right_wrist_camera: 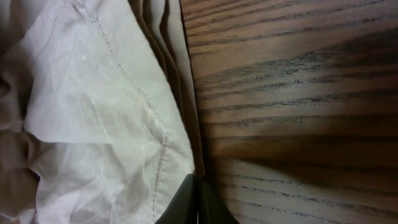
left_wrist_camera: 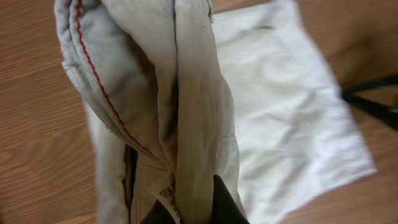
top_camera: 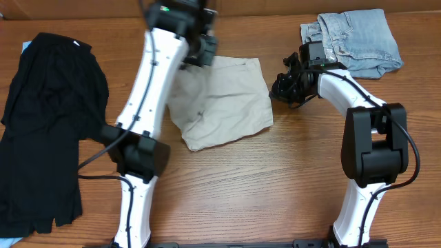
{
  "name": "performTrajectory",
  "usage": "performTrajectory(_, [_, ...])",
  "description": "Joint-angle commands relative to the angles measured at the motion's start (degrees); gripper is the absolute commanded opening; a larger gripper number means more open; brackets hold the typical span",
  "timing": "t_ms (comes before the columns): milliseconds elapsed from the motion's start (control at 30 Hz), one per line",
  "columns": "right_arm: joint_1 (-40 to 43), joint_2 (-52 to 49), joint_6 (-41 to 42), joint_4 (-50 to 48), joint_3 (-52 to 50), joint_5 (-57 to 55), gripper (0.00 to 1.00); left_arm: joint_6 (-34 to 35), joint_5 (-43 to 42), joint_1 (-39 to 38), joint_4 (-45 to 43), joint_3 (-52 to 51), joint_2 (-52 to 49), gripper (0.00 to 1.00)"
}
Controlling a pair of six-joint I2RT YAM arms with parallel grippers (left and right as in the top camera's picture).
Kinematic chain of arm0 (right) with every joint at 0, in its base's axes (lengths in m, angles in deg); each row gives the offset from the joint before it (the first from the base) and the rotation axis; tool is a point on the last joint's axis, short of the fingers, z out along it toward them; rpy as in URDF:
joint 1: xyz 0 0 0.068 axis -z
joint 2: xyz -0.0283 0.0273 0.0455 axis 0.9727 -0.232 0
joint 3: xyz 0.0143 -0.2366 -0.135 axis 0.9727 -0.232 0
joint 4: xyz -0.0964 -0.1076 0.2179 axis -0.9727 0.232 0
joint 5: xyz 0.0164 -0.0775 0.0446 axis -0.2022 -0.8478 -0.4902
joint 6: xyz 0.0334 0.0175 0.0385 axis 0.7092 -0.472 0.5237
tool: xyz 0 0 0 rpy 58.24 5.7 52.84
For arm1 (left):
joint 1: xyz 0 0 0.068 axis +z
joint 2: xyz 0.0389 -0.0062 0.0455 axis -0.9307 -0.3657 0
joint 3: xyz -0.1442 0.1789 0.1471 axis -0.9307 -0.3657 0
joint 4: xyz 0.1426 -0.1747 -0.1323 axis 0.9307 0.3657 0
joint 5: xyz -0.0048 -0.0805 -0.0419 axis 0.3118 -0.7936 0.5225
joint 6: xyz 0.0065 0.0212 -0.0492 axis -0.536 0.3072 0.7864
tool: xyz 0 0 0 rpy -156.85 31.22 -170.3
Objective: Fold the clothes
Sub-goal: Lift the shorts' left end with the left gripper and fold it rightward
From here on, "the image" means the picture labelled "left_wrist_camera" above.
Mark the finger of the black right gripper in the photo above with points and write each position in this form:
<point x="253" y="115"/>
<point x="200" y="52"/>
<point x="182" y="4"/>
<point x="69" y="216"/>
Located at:
<point x="384" y="113"/>

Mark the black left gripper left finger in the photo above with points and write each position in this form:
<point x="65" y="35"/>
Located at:
<point x="158" y="215"/>

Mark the beige khaki shorts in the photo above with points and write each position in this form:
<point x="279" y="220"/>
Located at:
<point x="175" y="94"/>

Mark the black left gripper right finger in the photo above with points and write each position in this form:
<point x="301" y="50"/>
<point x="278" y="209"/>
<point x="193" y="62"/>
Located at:
<point x="224" y="209"/>

